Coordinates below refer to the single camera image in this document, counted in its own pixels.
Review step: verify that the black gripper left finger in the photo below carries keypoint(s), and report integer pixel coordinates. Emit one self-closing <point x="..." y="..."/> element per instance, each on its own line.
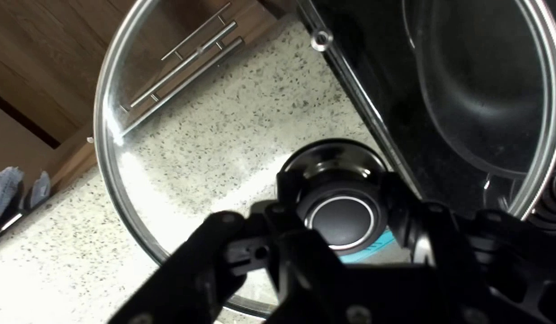
<point x="187" y="282"/>

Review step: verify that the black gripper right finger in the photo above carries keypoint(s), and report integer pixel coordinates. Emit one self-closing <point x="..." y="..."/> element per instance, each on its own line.
<point x="468" y="264"/>

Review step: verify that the black electric stove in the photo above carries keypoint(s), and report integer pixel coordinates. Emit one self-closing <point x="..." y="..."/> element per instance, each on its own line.
<point x="360" y="37"/>

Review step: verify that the black frying pan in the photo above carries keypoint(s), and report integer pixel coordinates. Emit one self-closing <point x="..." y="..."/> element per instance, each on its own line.
<point x="486" y="91"/>

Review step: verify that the teal utensil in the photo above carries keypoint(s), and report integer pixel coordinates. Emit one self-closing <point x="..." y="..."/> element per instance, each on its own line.
<point x="372" y="257"/>

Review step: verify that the large glass lid black knob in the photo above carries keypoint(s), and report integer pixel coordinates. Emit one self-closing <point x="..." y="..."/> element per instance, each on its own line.
<point x="198" y="151"/>

